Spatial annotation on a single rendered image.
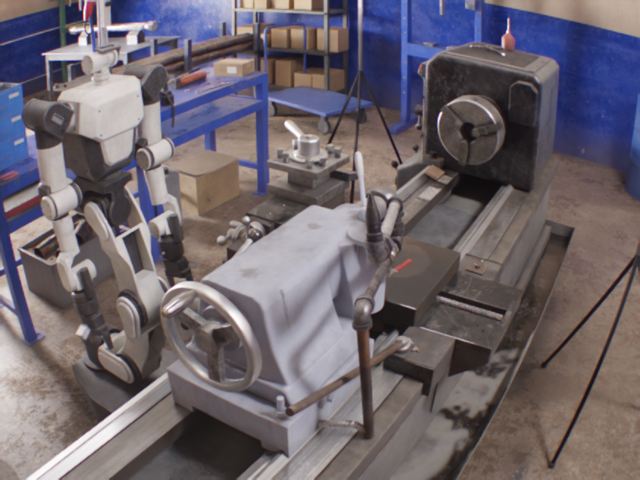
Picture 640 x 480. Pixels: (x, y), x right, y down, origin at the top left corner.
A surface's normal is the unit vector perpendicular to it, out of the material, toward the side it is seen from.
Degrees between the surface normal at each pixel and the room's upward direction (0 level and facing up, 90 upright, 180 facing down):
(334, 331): 66
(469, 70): 90
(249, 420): 90
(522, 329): 0
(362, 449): 0
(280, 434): 90
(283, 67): 90
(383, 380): 0
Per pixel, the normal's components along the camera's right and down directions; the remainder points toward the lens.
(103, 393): 0.00, -0.88
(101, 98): 0.59, -0.44
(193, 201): -0.61, 0.37
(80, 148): -0.53, 0.56
